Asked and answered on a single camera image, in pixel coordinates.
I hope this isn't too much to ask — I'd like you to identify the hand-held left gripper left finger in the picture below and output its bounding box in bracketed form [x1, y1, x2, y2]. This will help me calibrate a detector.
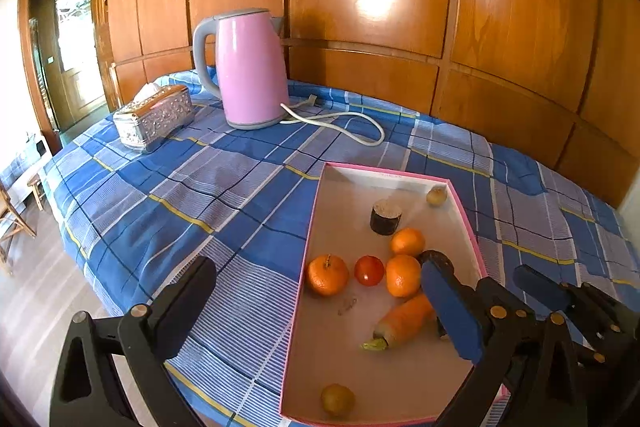
[50, 256, 218, 427]

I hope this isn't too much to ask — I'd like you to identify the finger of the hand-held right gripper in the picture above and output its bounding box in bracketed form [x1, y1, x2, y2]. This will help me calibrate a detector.
[513, 264, 623, 338]

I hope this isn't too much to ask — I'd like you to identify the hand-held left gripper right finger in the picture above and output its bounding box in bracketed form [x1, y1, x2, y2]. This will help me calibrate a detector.
[420, 259, 591, 427]

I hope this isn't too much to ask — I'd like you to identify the orange carrot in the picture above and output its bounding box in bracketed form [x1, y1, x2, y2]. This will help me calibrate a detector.
[362, 293, 436, 353]

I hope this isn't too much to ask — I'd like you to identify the orange tangerine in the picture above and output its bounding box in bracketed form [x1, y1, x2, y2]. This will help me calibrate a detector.
[385, 254, 422, 299]
[306, 254, 350, 298]
[390, 228, 426, 257]

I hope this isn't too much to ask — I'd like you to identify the red tomato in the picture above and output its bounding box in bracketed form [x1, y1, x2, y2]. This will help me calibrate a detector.
[354, 255, 385, 287]

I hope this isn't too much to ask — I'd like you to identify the pink-edged cardboard box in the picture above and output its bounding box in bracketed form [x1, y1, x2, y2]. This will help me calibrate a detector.
[279, 162, 511, 427]

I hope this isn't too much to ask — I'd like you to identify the blue plaid cloth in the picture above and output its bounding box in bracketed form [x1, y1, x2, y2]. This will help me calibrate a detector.
[40, 69, 640, 427]

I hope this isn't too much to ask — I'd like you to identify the silver embossed tissue box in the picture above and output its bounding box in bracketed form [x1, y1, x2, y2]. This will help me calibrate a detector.
[113, 86, 194, 154]

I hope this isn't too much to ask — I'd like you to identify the wooden chair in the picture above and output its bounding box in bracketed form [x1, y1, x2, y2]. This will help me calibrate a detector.
[0, 179, 38, 275]

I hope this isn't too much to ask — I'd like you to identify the white tissue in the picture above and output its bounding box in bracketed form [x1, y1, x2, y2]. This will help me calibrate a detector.
[131, 83, 165, 105]

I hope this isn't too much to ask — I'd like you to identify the white low cabinet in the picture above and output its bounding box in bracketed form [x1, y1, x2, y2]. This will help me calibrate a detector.
[0, 131, 53, 202]

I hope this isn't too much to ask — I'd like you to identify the pink electric kettle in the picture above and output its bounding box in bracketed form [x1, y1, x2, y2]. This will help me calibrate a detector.
[193, 8, 291, 130]

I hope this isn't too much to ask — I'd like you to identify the wooden door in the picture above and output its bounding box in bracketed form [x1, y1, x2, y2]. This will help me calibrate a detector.
[18, 0, 112, 135]

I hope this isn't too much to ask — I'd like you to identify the white kettle power cord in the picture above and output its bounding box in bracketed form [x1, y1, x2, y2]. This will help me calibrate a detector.
[280, 94, 386, 148]

